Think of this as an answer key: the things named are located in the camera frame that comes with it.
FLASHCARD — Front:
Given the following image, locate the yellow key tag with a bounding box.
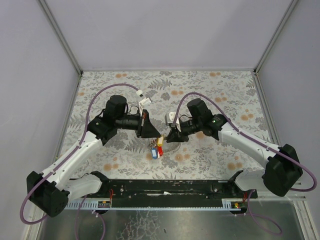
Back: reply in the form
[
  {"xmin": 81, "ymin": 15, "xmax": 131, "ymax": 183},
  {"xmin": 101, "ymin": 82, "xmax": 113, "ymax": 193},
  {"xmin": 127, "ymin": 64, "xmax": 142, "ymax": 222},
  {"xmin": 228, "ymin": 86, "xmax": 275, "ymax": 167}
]
[{"xmin": 156, "ymin": 136, "xmax": 165, "ymax": 147}]

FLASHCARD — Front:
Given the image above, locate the red key tag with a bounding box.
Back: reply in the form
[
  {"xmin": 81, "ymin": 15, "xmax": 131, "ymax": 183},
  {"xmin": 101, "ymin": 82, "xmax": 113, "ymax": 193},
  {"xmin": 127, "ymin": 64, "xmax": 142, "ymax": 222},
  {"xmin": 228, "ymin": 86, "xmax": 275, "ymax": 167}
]
[{"xmin": 156, "ymin": 145, "xmax": 164, "ymax": 158}]

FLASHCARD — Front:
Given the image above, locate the blue key tag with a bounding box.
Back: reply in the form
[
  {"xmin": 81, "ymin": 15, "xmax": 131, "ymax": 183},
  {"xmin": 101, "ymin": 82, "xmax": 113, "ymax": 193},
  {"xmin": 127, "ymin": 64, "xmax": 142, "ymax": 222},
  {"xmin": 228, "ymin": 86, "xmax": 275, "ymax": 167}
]
[{"xmin": 151, "ymin": 147, "xmax": 160, "ymax": 159}]

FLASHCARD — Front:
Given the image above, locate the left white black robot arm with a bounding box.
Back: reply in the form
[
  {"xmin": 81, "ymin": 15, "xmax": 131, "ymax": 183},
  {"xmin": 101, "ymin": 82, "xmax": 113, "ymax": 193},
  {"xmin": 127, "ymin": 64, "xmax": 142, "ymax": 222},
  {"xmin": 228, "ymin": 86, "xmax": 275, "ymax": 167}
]
[{"xmin": 26, "ymin": 95, "xmax": 161, "ymax": 218}]

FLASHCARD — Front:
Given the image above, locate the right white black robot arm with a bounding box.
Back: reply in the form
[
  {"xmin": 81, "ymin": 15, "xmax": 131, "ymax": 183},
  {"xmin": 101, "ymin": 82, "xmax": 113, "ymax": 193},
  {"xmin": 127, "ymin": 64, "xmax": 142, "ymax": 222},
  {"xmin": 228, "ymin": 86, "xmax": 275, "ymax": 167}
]
[{"xmin": 165, "ymin": 98, "xmax": 303, "ymax": 197}]

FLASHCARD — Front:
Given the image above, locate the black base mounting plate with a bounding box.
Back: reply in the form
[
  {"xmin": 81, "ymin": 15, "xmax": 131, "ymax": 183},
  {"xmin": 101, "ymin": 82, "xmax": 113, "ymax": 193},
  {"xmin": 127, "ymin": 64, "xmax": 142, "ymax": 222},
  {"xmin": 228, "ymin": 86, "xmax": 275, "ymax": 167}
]
[{"xmin": 87, "ymin": 176, "xmax": 258, "ymax": 213}]

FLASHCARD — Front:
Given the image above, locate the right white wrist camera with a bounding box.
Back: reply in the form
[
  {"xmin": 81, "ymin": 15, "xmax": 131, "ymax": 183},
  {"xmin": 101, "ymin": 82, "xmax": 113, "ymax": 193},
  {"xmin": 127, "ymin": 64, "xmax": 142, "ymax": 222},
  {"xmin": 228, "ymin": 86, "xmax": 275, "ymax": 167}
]
[{"xmin": 164, "ymin": 111, "xmax": 181, "ymax": 132}]

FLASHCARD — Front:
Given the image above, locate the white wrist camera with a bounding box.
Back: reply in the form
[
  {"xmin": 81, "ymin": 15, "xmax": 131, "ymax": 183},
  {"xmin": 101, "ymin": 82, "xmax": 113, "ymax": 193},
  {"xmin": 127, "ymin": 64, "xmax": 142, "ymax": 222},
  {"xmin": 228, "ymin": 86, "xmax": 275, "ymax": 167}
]
[
  {"xmin": 164, "ymin": 111, "xmax": 181, "ymax": 132},
  {"xmin": 136, "ymin": 89, "xmax": 152, "ymax": 114}
]

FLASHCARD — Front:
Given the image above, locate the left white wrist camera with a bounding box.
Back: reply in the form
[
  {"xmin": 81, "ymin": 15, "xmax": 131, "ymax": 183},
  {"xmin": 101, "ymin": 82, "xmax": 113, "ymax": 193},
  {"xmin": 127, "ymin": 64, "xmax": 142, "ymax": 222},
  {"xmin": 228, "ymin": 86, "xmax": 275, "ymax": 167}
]
[{"xmin": 136, "ymin": 89, "xmax": 152, "ymax": 114}]

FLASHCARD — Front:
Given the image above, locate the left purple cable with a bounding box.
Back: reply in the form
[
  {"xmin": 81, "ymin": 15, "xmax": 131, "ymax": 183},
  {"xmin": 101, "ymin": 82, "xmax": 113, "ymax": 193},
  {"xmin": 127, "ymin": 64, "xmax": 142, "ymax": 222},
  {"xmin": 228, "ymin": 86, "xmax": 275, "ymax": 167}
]
[{"xmin": 19, "ymin": 83, "xmax": 141, "ymax": 225}]

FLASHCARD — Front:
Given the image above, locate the left aluminium frame post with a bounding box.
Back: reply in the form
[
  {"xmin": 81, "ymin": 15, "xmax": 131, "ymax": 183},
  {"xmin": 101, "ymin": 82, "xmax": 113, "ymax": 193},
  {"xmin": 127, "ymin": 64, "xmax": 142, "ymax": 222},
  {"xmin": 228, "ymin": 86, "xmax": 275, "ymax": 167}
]
[{"xmin": 36, "ymin": 0, "xmax": 83, "ymax": 76}]

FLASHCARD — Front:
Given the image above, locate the aluminium frame post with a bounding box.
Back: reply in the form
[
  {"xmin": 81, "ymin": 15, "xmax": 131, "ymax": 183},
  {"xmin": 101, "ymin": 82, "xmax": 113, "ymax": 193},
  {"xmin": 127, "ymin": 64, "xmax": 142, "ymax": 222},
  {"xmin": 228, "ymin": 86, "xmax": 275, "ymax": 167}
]
[
  {"xmin": 36, "ymin": 0, "xmax": 83, "ymax": 76},
  {"xmin": 253, "ymin": 0, "xmax": 300, "ymax": 75}
]

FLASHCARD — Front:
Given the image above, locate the right aluminium frame post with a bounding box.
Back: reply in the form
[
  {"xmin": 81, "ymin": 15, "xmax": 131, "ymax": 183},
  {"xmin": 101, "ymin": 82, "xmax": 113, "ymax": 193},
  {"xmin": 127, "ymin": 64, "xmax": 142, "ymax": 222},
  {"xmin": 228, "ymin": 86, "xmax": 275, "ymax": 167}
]
[{"xmin": 253, "ymin": 0, "xmax": 300, "ymax": 75}]

